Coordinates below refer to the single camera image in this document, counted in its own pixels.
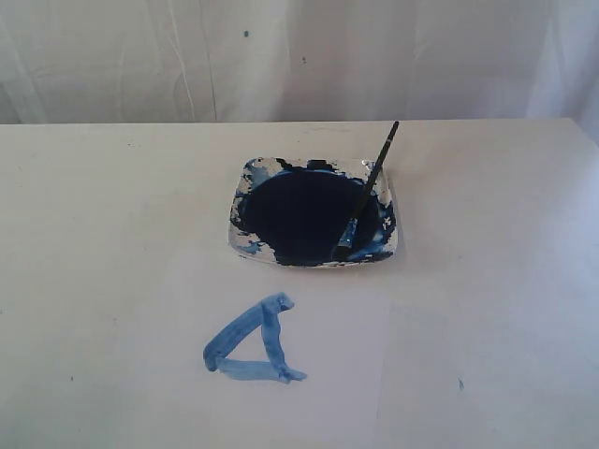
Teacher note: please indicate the white plate with blue paint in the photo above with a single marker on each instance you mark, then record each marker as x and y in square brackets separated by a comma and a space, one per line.
[292, 212]

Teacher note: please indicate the white backdrop curtain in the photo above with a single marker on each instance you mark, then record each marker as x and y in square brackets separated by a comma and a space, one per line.
[258, 61]

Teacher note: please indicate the black paintbrush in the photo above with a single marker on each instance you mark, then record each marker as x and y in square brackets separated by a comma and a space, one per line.
[344, 246]

